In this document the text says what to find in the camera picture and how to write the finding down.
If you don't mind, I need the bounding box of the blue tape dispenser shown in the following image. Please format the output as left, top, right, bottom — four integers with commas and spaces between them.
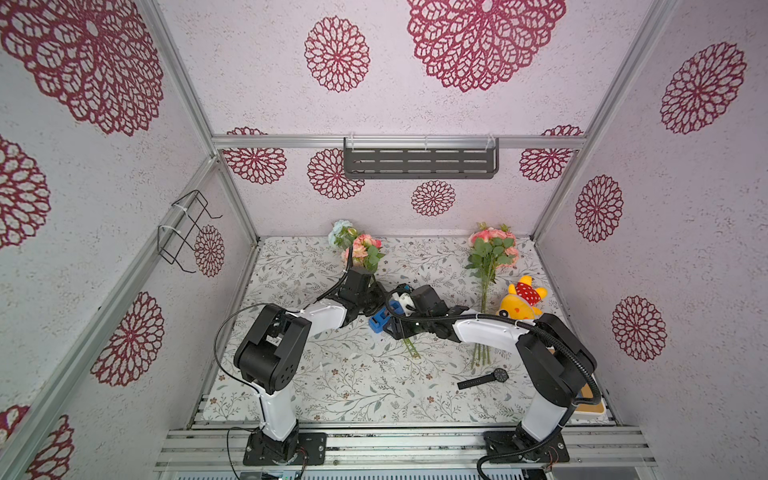
368, 307, 399, 337

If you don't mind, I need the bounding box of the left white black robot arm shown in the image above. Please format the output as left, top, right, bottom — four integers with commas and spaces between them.
232, 259, 386, 466

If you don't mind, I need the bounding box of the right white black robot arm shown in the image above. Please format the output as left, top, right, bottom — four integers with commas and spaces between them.
382, 284, 602, 479

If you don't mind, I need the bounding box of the black wristwatch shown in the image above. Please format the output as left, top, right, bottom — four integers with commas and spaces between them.
457, 368, 509, 390

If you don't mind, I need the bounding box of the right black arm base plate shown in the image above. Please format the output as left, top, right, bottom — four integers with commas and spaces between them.
483, 429, 570, 464

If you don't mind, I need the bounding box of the wooden tray white rim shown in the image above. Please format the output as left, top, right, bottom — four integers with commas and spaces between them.
577, 383, 608, 416

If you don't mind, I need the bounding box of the dark grey wall shelf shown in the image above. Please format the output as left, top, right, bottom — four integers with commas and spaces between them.
342, 138, 500, 180

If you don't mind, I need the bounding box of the black wire wall rack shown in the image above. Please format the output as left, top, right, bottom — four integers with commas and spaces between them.
155, 189, 224, 277

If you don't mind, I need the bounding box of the floral patterned table mat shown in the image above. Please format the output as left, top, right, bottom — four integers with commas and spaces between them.
226, 237, 549, 425

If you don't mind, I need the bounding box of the pink rose bouquet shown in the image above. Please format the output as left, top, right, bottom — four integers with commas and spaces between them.
316, 220, 420, 358
464, 222, 521, 368

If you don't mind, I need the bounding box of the yellow plush toy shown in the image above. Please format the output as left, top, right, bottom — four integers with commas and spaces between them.
498, 275, 549, 320

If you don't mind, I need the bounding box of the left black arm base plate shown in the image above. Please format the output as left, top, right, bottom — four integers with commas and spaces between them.
242, 431, 327, 467

